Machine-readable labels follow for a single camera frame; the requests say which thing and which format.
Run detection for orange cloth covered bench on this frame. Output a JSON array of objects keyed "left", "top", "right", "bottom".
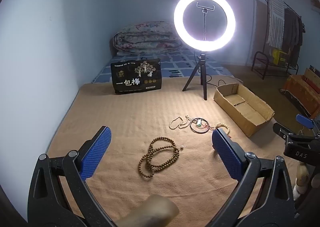
[{"left": 279, "top": 68, "right": 320, "bottom": 118}]

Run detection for black ring light cable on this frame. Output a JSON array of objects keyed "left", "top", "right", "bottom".
[{"left": 192, "top": 50, "right": 244, "bottom": 88}]

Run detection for phone holder clamp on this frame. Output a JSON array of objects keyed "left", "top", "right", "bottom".
[{"left": 196, "top": 2, "right": 216, "bottom": 41}]

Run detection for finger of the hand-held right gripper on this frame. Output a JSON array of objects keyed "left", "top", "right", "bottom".
[
  {"left": 295, "top": 114, "right": 320, "bottom": 138},
  {"left": 273, "top": 122, "right": 296, "bottom": 140}
]

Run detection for yellow box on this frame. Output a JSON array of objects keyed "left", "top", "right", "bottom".
[{"left": 272, "top": 48, "right": 288, "bottom": 65}]

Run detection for long white bead necklace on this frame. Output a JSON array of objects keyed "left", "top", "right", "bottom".
[{"left": 169, "top": 115, "right": 192, "bottom": 130}]

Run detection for cardboard box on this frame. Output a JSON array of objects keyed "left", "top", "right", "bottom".
[{"left": 213, "top": 83, "right": 275, "bottom": 138}]

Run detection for white ring light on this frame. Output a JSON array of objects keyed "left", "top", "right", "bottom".
[{"left": 174, "top": 0, "right": 236, "bottom": 51}]

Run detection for striped hanging towel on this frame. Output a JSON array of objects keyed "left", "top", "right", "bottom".
[{"left": 266, "top": 0, "right": 286, "bottom": 49}]

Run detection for person's left hand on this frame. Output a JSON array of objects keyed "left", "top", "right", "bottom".
[{"left": 117, "top": 195, "right": 179, "bottom": 227}]

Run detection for brown wooden bead necklace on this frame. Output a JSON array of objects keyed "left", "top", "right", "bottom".
[{"left": 138, "top": 137, "right": 185, "bottom": 179}]

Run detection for green pendant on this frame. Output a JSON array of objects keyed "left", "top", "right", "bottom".
[{"left": 195, "top": 120, "right": 218, "bottom": 131}]

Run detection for black tripod stand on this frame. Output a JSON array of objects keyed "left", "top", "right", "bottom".
[{"left": 182, "top": 53, "right": 209, "bottom": 100}]

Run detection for dark hanging clothes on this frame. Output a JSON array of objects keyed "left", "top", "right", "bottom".
[{"left": 281, "top": 8, "right": 306, "bottom": 55}]

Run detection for white bead bracelet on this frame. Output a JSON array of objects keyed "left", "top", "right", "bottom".
[{"left": 214, "top": 122, "right": 231, "bottom": 136}]

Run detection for black printed snack bag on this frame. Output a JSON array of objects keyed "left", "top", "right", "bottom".
[{"left": 111, "top": 58, "right": 163, "bottom": 94}]

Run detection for dark bangle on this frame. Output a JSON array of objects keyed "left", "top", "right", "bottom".
[{"left": 189, "top": 118, "right": 209, "bottom": 134}]

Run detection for tan board box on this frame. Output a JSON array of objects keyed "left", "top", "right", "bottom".
[{"left": 303, "top": 65, "right": 320, "bottom": 88}]

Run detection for black clothes rack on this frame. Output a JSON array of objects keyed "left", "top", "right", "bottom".
[{"left": 264, "top": 0, "right": 307, "bottom": 72}]

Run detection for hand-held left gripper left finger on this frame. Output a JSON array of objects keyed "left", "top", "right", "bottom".
[{"left": 27, "top": 126, "right": 118, "bottom": 227}]

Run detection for person's right hand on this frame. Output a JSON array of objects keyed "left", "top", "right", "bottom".
[{"left": 293, "top": 163, "right": 311, "bottom": 202}]

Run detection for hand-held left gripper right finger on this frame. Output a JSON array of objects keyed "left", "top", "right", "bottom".
[{"left": 211, "top": 128, "right": 295, "bottom": 227}]

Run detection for folded floral quilt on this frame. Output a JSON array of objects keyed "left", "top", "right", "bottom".
[{"left": 112, "top": 21, "right": 183, "bottom": 55}]

